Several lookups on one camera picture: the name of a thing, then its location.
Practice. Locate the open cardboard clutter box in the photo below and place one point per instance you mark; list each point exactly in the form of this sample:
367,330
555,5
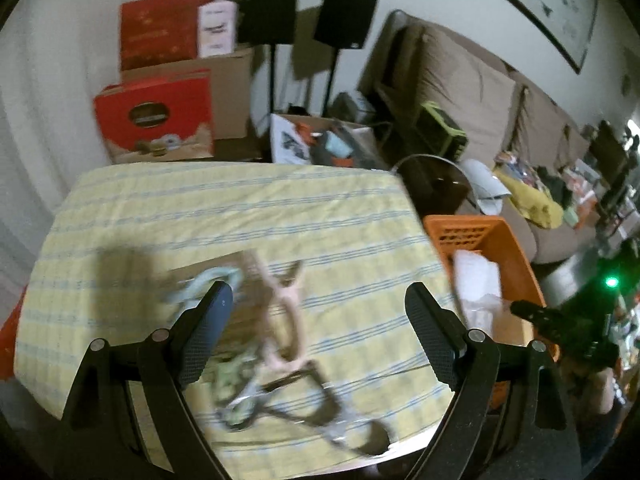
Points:
285,140

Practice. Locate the framed ink painting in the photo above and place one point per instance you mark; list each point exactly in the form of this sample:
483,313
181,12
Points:
560,5

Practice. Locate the red gift bag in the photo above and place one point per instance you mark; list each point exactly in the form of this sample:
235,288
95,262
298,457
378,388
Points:
155,25

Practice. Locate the brown sofa cushion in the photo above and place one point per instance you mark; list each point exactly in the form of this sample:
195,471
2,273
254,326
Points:
540,125
465,90
577,142

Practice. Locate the person's right hand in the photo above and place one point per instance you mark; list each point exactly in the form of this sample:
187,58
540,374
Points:
595,385

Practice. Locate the dark brown container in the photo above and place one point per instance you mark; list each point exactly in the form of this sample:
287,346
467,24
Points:
440,190

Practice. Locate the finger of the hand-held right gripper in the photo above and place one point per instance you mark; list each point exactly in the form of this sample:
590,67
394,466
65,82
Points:
537,320

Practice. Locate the blue plastic clip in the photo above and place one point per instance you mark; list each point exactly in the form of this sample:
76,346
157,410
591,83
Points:
200,280

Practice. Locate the yellow cloth on sofa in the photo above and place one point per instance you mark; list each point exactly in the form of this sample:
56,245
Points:
535,205

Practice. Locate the red printed gift box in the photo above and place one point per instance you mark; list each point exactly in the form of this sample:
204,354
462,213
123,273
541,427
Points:
150,95

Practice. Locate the white curtain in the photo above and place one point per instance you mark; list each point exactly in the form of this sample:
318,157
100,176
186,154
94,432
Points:
30,135

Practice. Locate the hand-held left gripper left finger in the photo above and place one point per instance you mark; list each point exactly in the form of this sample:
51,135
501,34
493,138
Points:
210,320

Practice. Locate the green plastic clip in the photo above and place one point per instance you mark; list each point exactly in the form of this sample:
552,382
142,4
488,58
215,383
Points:
225,370

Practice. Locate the black speaker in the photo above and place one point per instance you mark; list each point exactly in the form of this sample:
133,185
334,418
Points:
345,17
274,10

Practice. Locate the white curved device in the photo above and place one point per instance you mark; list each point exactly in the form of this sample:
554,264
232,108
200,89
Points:
482,180

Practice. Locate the green black device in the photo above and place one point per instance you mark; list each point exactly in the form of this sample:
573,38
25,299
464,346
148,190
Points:
440,130

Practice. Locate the pink plastic clip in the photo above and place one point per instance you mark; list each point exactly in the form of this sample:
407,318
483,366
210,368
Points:
272,280

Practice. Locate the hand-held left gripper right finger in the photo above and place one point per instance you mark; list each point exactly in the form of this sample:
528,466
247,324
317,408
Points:
425,325

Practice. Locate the red bundle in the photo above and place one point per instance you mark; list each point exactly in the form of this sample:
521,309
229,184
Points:
12,340

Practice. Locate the orange plastic basket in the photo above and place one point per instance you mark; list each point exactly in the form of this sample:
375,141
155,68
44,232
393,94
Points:
510,240

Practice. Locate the kraft paper pouch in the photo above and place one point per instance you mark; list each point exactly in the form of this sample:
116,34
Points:
245,310

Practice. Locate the brown cardboard box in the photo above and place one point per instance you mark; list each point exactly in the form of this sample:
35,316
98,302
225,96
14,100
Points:
230,95

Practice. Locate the brown sofa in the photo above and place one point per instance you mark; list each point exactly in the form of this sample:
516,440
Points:
550,240

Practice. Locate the yellow plaid tablecloth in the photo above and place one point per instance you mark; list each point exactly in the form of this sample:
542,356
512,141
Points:
200,210

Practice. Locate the small white box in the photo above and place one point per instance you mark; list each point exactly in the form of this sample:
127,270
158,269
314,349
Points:
217,30

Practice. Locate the white foam net sheet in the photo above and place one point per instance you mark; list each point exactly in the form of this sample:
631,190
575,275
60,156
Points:
475,275

